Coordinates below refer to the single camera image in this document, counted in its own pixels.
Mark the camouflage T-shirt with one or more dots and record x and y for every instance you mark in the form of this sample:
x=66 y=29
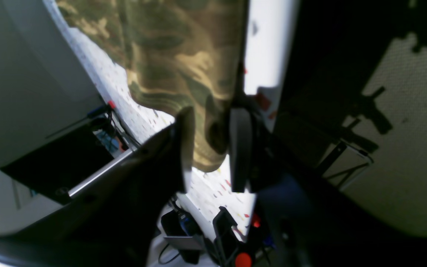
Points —
x=176 y=54

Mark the red table corner clamp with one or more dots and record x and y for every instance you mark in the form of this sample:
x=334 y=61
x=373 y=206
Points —
x=103 y=109

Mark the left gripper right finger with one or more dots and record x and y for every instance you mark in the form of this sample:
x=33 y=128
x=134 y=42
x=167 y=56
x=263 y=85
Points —
x=241 y=138

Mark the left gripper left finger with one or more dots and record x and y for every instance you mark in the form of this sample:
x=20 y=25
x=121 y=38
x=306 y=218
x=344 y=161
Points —
x=185 y=139

